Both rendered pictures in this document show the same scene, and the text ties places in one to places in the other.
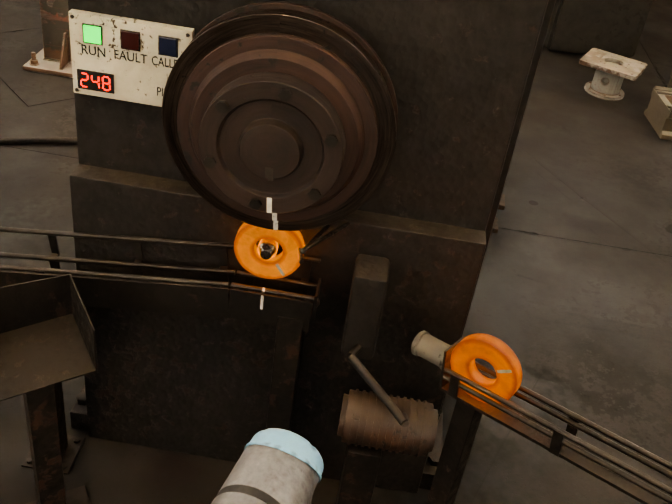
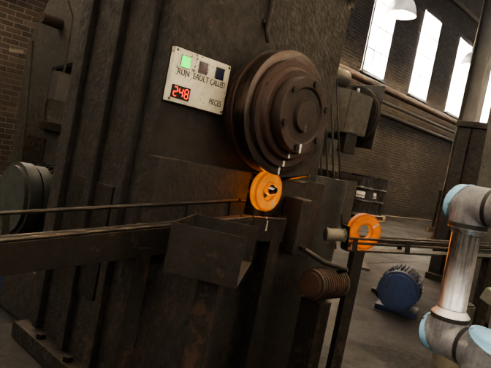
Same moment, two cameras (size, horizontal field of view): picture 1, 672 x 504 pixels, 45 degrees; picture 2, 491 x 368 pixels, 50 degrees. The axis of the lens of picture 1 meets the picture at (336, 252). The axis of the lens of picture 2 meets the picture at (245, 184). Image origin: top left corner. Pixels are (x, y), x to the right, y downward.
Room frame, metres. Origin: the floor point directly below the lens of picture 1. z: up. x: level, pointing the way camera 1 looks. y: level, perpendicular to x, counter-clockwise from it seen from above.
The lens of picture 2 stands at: (0.21, 1.71, 0.93)
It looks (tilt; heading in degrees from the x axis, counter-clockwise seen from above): 3 degrees down; 311
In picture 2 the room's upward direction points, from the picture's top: 11 degrees clockwise
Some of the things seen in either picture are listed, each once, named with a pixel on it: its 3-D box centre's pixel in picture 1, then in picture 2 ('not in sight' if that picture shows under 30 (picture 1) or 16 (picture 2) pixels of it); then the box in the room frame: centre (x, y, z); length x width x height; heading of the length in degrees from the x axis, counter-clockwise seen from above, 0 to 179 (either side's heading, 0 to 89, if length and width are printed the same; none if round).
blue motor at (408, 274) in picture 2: not in sight; (401, 288); (1.83, -2.11, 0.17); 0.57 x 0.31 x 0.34; 108
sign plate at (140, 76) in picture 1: (132, 61); (199, 82); (1.60, 0.49, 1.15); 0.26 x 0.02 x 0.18; 88
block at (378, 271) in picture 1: (365, 306); (293, 225); (1.49, -0.09, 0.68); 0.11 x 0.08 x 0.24; 178
